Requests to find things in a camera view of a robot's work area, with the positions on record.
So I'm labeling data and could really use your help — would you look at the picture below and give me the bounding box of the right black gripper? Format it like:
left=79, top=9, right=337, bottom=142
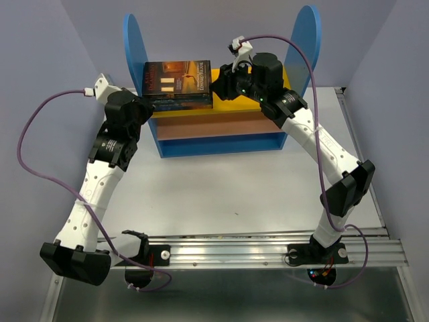
left=206, top=56, right=266, bottom=104

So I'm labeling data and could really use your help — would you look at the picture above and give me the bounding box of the brown Edmund Burke book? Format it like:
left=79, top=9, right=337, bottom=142
left=142, top=60, right=212, bottom=97

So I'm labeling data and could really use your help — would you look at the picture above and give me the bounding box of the Three Days to See book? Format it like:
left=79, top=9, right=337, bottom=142
left=145, top=94, right=212, bottom=104

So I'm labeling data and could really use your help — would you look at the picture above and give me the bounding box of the A Tale of Two Cities book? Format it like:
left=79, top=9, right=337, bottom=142
left=155, top=104, right=212, bottom=112

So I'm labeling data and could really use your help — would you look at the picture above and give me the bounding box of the Little Women floral book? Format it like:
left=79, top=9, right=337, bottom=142
left=154, top=100, right=212, bottom=107

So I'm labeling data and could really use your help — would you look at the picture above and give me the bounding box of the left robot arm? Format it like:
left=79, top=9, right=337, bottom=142
left=40, top=89, right=154, bottom=286

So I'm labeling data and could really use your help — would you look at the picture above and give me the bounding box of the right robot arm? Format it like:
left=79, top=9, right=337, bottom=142
left=211, top=53, right=375, bottom=262

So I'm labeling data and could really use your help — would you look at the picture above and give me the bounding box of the blue wooden bookshelf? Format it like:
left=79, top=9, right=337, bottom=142
left=123, top=5, right=321, bottom=158

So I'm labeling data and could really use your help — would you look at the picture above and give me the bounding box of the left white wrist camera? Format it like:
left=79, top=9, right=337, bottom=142
left=84, top=73, right=121, bottom=105

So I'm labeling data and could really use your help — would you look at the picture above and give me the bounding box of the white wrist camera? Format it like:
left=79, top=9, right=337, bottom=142
left=228, top=36, right=253, bottom=72
left=84, top=73, right=121, bottom=105

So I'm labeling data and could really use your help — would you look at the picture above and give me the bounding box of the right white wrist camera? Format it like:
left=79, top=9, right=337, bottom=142
left=228, top=36, right=253, bottom=72

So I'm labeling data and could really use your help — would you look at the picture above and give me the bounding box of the aluminium mounting rail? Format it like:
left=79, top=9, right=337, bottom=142
left=113, top=235, right=408, bottom=270

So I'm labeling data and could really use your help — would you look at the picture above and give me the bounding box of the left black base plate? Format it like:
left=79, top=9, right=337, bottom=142
left=115, top=245, right=172, bottom=292

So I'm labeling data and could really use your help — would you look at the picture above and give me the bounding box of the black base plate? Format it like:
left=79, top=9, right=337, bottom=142
left=284, top=243, right=349, bottom=288
left=115, top=245, right=172, bottom=292

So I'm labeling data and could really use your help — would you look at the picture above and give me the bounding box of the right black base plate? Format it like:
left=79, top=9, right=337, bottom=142
left=284, top=243, right=349, bottom=288

